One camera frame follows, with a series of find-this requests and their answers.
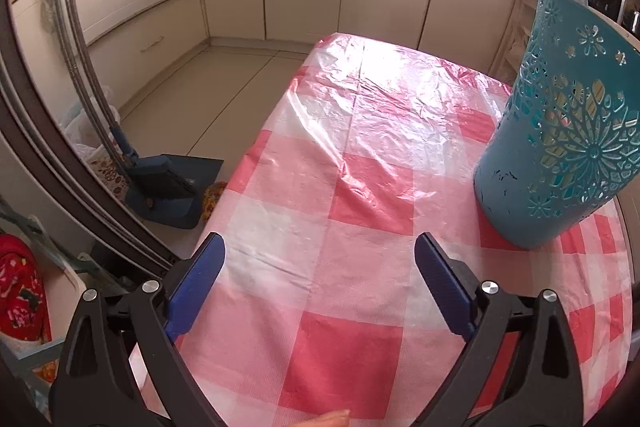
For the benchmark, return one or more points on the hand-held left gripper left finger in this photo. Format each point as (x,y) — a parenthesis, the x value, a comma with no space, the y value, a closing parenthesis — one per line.
(197,287)

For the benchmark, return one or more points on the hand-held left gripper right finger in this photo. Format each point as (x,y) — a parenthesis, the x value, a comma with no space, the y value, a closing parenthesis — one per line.
(442,287)

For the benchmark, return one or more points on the blue plastic cutout basket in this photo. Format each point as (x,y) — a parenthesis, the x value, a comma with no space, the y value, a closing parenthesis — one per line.
(510,187)

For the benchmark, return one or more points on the person's left hand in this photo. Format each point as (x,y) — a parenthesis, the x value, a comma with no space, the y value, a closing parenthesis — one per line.
(330,419)

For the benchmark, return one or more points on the yellow floral slipper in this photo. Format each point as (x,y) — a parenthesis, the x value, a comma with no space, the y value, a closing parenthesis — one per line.
(212,202)

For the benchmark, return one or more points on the red checked plastic tablecloth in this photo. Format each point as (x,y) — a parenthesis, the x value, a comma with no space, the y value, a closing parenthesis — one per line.
(350,257)

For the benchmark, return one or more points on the dark blue dustpan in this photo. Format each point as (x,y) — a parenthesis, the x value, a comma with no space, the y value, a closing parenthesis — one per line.
(200,177)

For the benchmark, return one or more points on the dark blue broom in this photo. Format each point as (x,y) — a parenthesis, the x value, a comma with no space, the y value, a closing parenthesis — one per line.
(160,177)

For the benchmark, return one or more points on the beige and grey shoe rack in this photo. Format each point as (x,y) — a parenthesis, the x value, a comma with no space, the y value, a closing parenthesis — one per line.
(65,302)

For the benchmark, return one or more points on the red floral slipper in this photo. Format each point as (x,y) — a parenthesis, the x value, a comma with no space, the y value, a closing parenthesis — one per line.
(20,292)

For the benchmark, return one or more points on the white plastic bag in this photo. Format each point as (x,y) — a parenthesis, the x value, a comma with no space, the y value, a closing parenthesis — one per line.
(85,127)

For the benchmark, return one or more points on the white trolley rack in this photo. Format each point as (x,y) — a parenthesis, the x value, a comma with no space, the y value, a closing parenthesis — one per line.
(522,32)

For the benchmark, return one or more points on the cream cabinet with drawers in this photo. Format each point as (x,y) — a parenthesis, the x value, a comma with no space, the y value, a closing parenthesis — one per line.
(125,7)

